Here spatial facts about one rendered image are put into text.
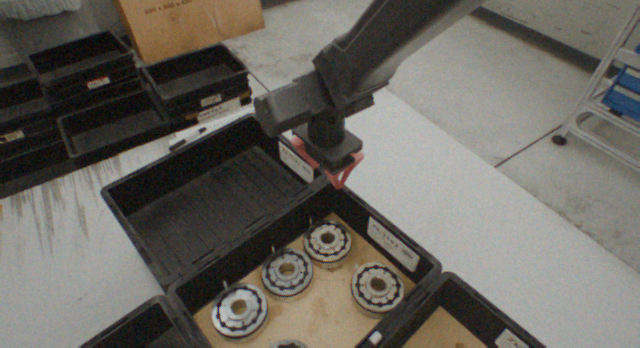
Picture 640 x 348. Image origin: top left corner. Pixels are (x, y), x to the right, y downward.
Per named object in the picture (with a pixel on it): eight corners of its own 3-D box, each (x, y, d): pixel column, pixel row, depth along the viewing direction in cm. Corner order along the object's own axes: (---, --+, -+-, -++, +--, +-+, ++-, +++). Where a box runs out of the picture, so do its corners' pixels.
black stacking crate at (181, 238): (258, 144, 108) (253, 112, 100) (330, 207, 93) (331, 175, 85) (119, 222, 90) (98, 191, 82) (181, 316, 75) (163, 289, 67)
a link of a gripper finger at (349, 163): (333, 206, 63) (333, 167, 56) (305, 181, 67) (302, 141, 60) (363, 184, 66) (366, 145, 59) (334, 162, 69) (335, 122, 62)
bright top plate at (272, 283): (295, 241, 81) (295, 239, 81) (322, 277, 76) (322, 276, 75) (252, 265, 78) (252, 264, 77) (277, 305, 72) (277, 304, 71)
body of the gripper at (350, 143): (332, 171, 57) (332, 134, 52) (290, 136, 62) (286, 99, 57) (364, 150, 60) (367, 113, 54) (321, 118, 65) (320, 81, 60)
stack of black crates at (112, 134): (169, 140, 207) (148, 87, 182) (190, 175, 190) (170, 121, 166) (90, 171, 192) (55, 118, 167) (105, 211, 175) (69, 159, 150)
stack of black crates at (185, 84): (237, 114, 223) (222, 41, 190) (261, 143, 206) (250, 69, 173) (169, 140, 208) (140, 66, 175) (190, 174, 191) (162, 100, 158)
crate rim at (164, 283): (254, 117, 101) (253, 110, 100) (332, 181, 86) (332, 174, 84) (101, 196, 83) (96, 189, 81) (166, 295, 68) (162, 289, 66)
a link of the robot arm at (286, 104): (381, 101, 46) (352, 34, 46) (299, 138, 42) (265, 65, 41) (342, 122, 57) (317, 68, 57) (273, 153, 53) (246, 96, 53)
